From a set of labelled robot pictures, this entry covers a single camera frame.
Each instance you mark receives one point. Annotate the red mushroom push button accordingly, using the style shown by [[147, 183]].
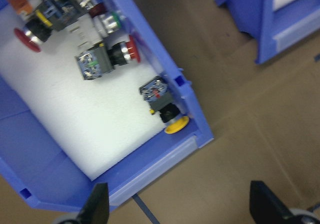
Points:
[[25, 37], [131, 48]]

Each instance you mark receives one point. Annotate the blue plastic bin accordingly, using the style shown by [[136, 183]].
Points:
[[250, 8]]

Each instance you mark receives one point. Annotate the green push button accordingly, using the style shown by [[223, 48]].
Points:
[[115, 19]]

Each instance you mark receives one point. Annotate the black switch with yellow stripe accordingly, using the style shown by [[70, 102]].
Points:
[[57, 16]]

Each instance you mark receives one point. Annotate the yellow mushroom push button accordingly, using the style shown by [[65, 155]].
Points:
[[176, 126]]

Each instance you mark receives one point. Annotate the blue bin with push buttons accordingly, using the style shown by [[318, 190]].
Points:
[[25, 146]]

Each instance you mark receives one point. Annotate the beige contact block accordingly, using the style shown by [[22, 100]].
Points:
[[85, 33]]

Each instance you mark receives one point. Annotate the dark red chrome push button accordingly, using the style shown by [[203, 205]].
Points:
[[98, 9]]

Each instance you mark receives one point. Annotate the orange terminal piece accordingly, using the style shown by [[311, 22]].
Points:
[[18, 1]]

